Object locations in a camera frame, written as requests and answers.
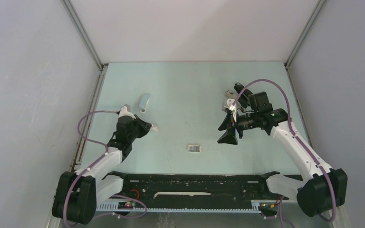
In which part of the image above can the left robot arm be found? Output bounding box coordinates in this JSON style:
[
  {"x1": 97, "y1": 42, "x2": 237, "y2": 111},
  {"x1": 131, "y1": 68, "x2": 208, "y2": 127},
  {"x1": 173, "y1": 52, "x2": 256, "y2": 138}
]
[{"x1": 51, "y1": 114, "x2": 156, "y2": 228}]

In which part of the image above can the white staple box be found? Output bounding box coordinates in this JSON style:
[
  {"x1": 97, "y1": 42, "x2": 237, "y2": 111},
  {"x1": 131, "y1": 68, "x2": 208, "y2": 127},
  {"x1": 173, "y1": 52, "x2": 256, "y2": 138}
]
[{"x1": 150, "y1": 124, "x2": 159, "y2": 132}]

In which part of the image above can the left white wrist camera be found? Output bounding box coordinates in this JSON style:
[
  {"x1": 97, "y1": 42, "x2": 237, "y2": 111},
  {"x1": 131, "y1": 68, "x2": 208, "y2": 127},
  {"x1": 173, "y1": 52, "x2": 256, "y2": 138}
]
[{"x1": 118, "y1": 104, "x2": 136, "y2": 119}]

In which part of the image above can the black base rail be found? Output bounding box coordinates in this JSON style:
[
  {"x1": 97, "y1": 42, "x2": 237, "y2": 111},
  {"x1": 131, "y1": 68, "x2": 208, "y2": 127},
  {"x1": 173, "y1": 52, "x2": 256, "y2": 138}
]
[{"x1": 97, "y1": 174, "x2": 279, "y2": 213}]

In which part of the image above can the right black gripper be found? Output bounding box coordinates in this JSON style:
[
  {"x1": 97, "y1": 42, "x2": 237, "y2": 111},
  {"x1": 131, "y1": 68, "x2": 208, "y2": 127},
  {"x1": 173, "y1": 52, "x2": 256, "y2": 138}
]
[{"x1": 218, "y1": 110, "x2": 259, "y2": 145}]

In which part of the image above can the light blue stapler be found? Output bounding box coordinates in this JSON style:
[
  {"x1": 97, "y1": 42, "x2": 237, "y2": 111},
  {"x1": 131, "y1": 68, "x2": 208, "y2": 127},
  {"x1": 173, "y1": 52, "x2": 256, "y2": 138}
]
[{"x1": 139, "y1": 94, "x2": 150, "y2": 113}]

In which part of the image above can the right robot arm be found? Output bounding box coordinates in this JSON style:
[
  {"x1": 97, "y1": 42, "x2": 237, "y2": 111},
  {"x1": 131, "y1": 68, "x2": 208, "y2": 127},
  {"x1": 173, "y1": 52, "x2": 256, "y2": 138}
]
[{"x1": 218, "y1": 92, "x2": 348, "y2": 217}]

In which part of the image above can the staple tray box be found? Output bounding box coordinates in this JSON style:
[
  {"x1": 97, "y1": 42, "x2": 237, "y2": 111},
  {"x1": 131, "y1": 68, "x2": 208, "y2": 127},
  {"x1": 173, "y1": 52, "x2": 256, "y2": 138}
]
[{"x1": 187, "y1": 144, "x2": 202, "y2": 152}]

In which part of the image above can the beige and black stapler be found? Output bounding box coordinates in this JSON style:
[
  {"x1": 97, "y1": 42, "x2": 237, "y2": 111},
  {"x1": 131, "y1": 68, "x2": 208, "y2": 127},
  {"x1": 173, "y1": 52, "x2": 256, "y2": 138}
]
[{"x1": 225, "y1": 90, "x2": 237, "y2": 100}]

